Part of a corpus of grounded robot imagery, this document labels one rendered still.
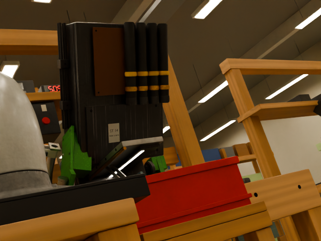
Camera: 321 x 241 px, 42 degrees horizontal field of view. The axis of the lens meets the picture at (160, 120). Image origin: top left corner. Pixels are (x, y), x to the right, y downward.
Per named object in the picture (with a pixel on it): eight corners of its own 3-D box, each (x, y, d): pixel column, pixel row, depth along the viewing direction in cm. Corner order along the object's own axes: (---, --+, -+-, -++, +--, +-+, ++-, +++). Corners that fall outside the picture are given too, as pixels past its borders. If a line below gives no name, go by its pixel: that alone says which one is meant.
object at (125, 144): (164, 144, 144) (162, 136, 145) (123, 149, 136) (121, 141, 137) (120, 178, 175) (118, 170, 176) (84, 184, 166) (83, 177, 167)
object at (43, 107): (61, 132, 176) (54, 100, 181) (20, 136, 167) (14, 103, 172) (54, 143, 186) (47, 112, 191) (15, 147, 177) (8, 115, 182)
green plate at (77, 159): (92, 183, 145) (93, 128, 154) (69, 181, 141) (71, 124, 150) (81, 192, 154) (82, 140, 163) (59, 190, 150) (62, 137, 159)
